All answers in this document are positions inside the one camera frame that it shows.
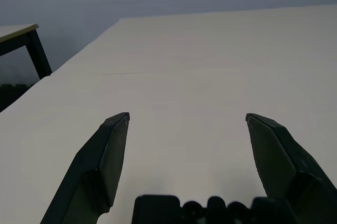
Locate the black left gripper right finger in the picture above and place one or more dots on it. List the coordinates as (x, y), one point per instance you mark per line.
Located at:
(284, 160)

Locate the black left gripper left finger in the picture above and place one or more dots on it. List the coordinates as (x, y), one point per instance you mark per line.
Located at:
(89, 168)

